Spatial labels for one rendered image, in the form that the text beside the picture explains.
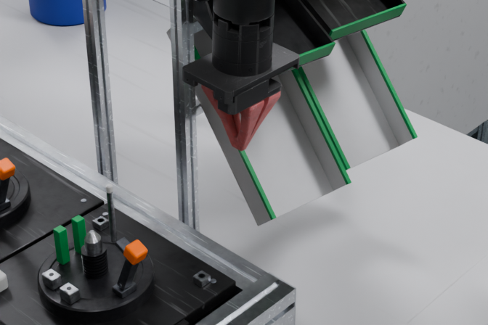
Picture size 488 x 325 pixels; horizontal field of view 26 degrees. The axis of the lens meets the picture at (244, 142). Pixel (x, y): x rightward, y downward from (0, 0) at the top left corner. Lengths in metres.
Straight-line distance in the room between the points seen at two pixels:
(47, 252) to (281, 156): 0.33
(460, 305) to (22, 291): 0.58
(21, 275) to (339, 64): 0.53
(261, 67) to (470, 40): 1.97
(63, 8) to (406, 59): 0.93
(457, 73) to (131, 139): 1.35
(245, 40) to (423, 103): 1.88
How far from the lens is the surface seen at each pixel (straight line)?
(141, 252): 1.20
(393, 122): 1.52
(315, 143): 1.42
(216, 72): 0.99
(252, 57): 0.98
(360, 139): 1.49
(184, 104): 1.34
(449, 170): 1.72
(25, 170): 1.53
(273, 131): 1.40
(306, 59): 1.30
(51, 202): 1.45
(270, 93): 1.01
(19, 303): 1.30
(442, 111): 2.94
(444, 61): 2.84
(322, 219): 1.59
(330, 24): 1.38
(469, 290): 1.49
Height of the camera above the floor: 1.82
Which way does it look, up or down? 33 degrees down
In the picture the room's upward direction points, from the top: straight up
